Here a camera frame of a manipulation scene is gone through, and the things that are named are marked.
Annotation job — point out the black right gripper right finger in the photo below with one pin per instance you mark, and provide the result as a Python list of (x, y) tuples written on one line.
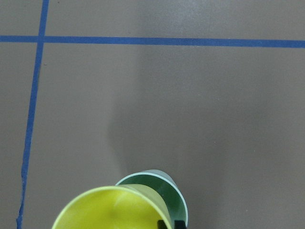
[(179, 224)]

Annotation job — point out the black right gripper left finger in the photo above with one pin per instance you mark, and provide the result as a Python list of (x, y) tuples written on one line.
[(162, 225)]

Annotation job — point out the yellow plastic cup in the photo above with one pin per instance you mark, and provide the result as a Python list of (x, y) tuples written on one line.
[(132, 206)]

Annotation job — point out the green plastic cup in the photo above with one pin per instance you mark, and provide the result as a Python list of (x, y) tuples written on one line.
[(165, 186)]

